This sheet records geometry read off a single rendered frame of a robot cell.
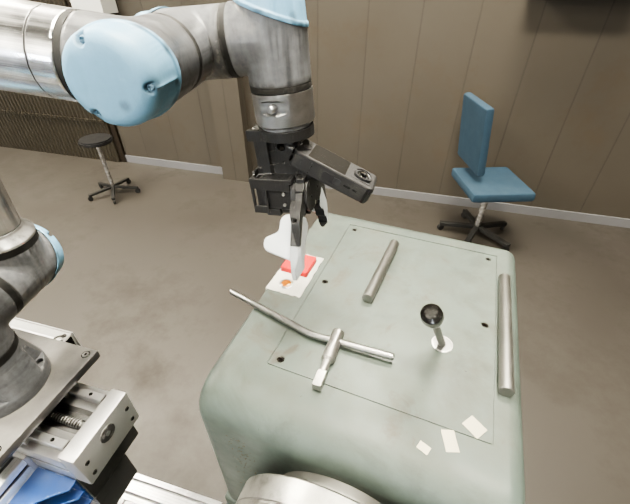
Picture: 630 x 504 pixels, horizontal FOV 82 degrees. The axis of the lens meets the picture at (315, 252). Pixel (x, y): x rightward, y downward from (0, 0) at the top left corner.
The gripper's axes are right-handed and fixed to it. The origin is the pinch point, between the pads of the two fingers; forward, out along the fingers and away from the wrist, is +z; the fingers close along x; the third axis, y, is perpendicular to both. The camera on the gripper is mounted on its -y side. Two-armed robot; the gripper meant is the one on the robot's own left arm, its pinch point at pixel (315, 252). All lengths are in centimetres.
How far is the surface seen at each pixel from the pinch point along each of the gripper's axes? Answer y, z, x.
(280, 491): -1.4, 19.8, 27.0
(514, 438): -31.0, 18.8, 12.9
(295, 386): 0.5, 15.8, 14.0
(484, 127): -49, 51, -224
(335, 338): -3.8, 13.9, 4.9
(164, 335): 129, 130, -71
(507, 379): -30.5, 16.4, 5.2
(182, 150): 243, 96, -284
